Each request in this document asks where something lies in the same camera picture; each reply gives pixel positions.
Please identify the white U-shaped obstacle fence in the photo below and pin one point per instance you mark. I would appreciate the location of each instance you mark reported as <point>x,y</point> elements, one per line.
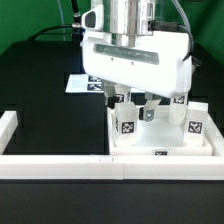
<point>153,163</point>

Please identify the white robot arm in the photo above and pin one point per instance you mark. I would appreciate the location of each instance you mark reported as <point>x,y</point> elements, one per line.
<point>127,42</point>

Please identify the white marker sheet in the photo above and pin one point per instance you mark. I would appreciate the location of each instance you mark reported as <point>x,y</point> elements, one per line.
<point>83,83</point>

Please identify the white square table top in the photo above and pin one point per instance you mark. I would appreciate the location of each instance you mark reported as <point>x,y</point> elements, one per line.
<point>158,137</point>

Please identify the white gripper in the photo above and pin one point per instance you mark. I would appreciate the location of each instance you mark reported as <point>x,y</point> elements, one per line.
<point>155,65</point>

